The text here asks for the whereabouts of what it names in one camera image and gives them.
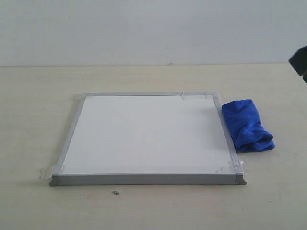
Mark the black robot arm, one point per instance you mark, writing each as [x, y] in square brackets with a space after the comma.
[298, 61]

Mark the blue microfibre cloth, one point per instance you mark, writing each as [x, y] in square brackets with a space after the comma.
[244, 124]

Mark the white board with metal frame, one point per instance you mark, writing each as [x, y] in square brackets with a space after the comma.
[148, 138]

